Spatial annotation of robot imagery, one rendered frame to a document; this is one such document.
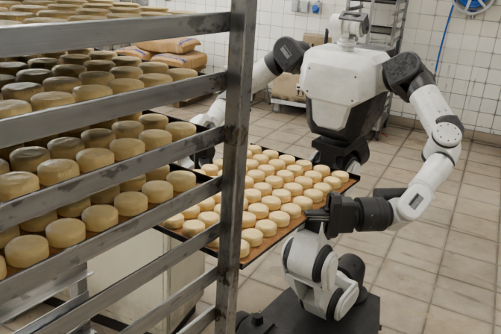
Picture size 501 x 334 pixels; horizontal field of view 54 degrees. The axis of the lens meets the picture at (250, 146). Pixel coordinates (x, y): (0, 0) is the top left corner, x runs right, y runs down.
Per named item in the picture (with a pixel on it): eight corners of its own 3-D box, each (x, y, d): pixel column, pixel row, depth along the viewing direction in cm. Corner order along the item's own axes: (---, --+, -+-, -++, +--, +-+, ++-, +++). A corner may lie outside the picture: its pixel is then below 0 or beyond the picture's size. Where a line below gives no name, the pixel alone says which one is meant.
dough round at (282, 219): (293, 224, 120) (294, 217, 119) (277, 229, 117) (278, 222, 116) (280, 215, 123) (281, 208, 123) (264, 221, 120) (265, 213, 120)
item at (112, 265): (38, 306, 234) (19, 126, 203) (86, 269, 264) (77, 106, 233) (167, 356, 210) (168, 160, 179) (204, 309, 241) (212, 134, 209)
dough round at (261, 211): (244, 212, 124) (244, 204, 123) (262, 208, 126) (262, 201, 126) (254, 221, 120) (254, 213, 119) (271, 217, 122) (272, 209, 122)
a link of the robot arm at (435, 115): (464, 163, 145) (431, 105, 157) (480, 138, 134) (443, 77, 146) (427, 171, 144) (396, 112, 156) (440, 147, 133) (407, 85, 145)
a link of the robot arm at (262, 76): (219, 82, 195) (262, 48, 185) (240, 106, 198) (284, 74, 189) (212, 93, 185) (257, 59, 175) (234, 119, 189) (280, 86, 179)
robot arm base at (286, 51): (282, 63, 191) (297, 36, 187) (309, 80, 186) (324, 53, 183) (265, 60, 177) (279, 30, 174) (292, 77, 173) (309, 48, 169)
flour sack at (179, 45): (130, 49, 580) (130, 34, 574) (149, 45, 617) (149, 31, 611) (185, 57, 558) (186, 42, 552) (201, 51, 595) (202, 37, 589)
